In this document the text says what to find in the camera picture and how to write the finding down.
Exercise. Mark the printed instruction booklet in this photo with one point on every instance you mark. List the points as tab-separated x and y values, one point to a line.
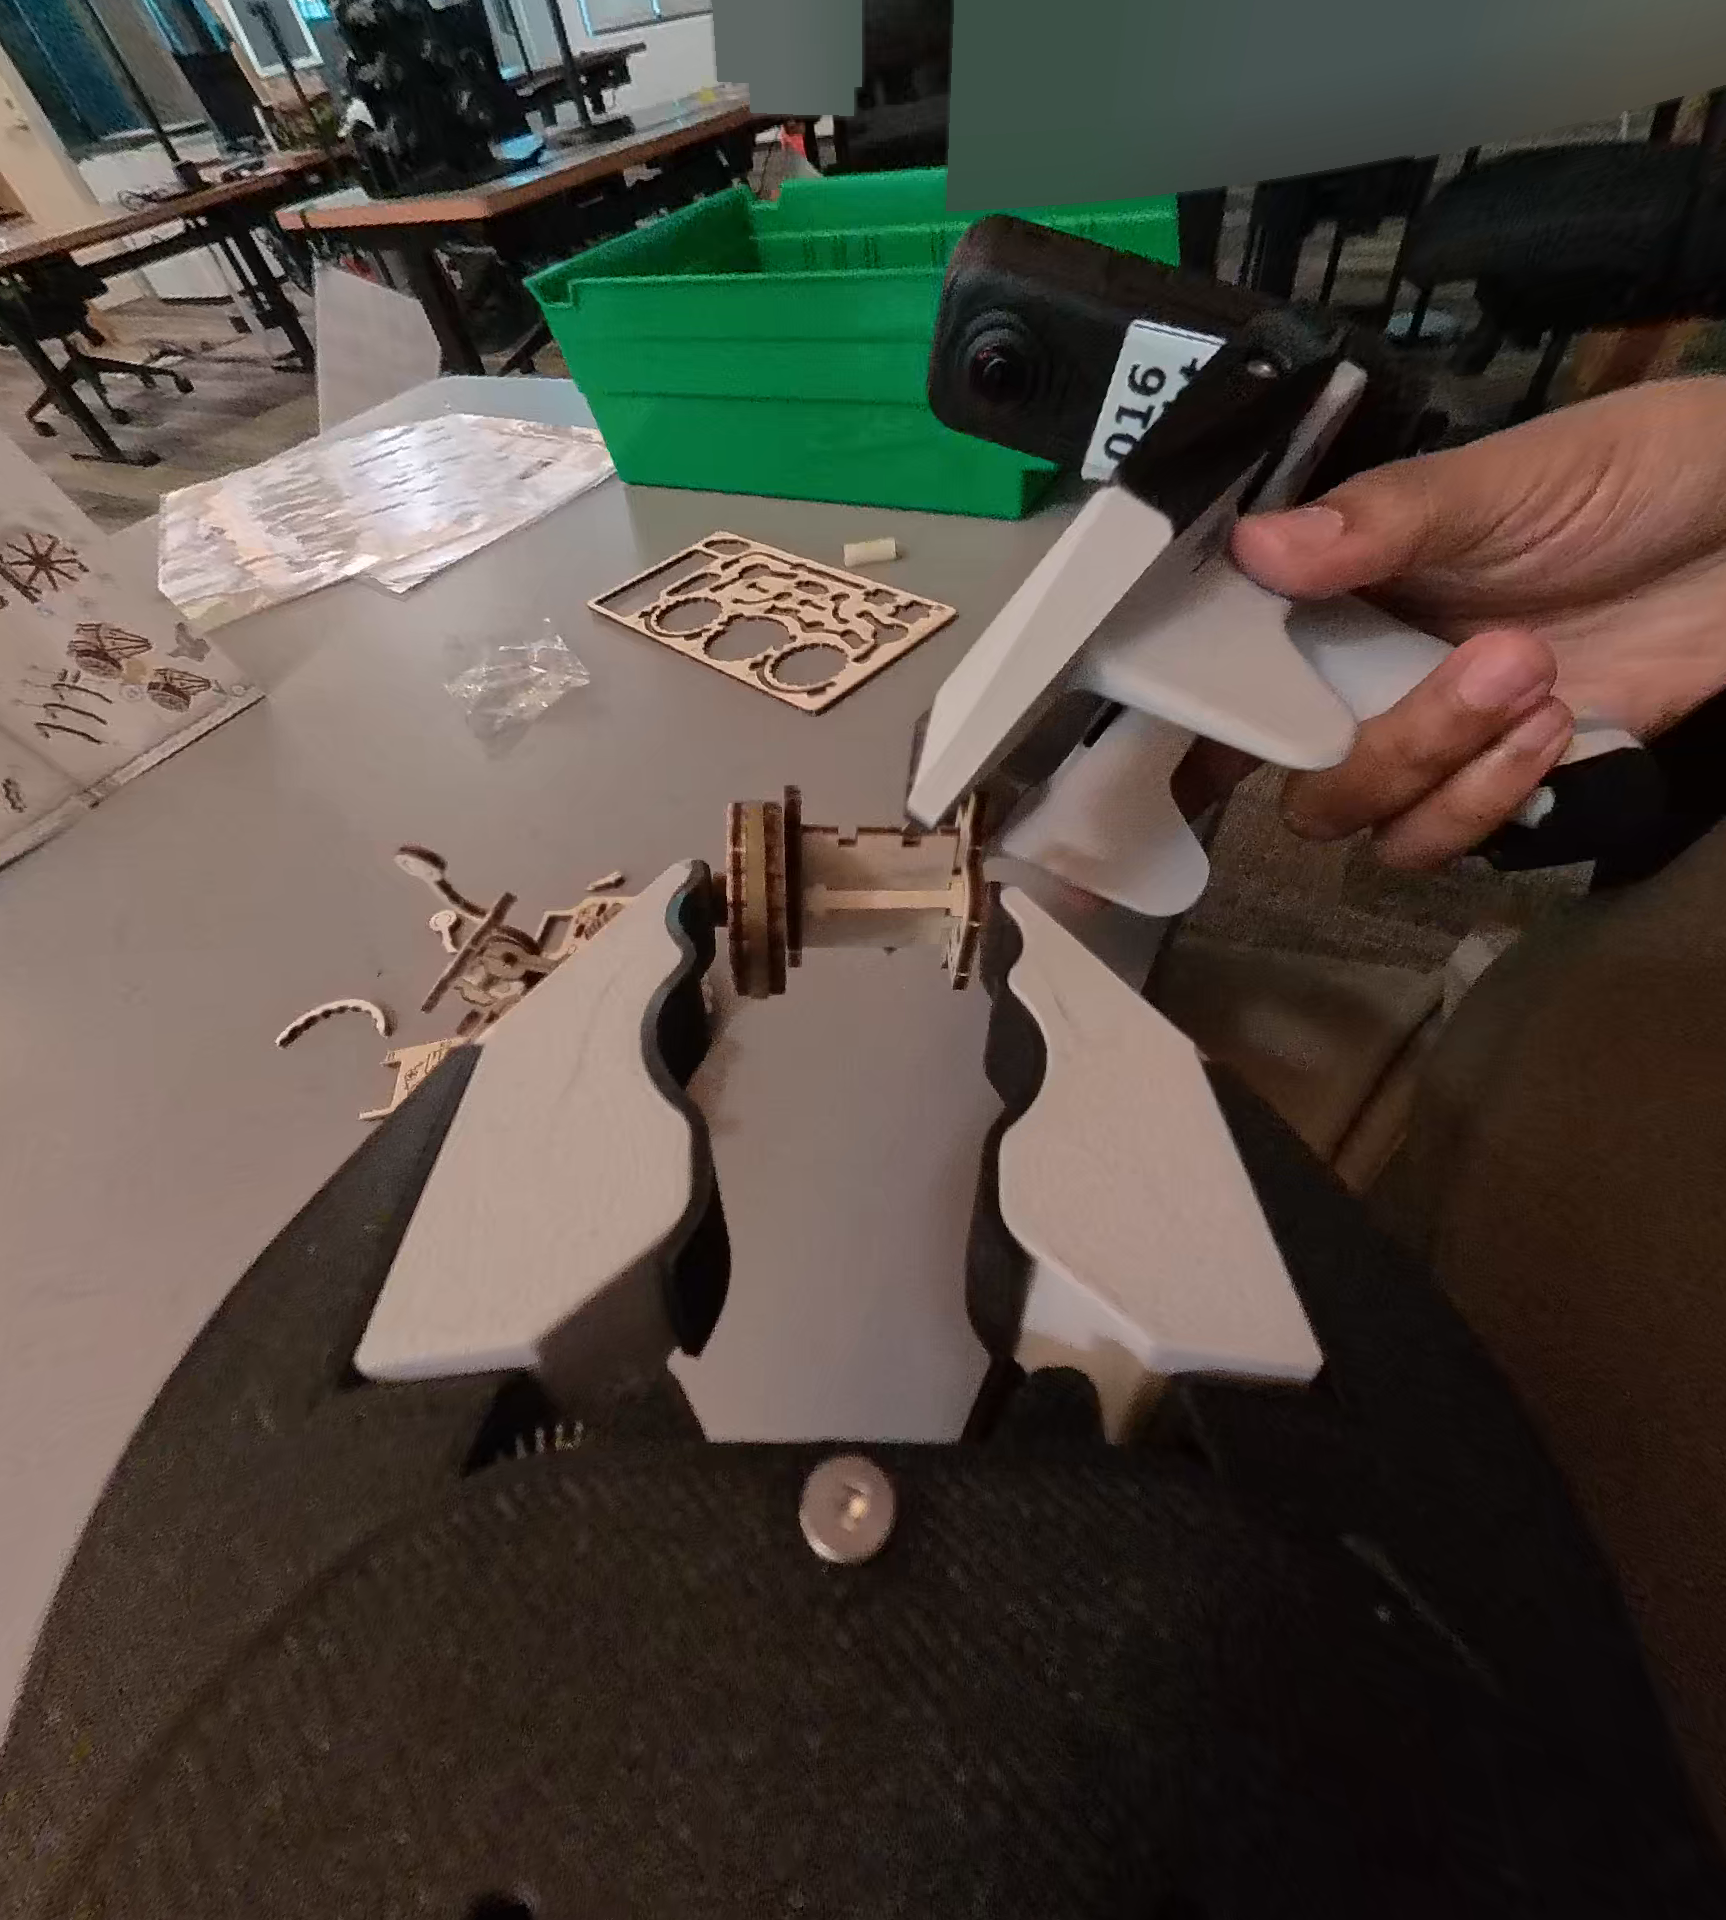
9	675

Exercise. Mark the person's right hand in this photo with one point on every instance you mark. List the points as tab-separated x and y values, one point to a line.
1629	554

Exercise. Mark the wooden top background desk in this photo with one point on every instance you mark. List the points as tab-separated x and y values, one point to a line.
532	173
129	219

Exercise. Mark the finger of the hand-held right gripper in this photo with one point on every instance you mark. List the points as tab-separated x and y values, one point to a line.
1058	631
1119	824

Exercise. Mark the wooden puzzle sheet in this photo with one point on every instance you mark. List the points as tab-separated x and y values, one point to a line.
653	600

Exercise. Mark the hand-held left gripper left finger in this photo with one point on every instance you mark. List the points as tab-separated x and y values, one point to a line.
532	1140

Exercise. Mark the pile of wooden puzzle parts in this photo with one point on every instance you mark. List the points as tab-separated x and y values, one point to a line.
518	953

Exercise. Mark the person's olive sweatshirt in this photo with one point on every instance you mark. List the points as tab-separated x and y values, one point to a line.
1673	1201

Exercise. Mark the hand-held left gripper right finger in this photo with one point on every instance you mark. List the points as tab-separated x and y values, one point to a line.
1148	1184

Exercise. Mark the clear plastic packaging sheet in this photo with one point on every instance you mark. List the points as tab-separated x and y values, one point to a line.
382	502

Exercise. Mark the curved wooden piece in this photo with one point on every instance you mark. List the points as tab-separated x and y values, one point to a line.
330	1011

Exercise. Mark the white panel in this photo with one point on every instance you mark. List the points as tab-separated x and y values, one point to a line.
376	353

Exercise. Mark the black office chair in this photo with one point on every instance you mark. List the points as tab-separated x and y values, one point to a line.
69	322
1599	233

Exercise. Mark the green plastic bin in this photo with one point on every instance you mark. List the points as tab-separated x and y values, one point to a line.
743	374

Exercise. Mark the person's beige trousers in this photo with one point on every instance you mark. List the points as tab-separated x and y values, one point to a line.
1342	1065

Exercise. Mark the crumpled clear plastic bag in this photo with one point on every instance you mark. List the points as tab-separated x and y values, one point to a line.
518	683

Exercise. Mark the small wooden card piece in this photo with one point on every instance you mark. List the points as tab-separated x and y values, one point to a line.
420	1068

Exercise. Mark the grey desk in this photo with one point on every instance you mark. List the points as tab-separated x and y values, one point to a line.
278	810

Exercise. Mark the small pale wax stick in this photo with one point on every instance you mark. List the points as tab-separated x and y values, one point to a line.
870	551

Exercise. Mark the wooden spool with gear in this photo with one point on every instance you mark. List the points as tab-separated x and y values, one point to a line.
862	884

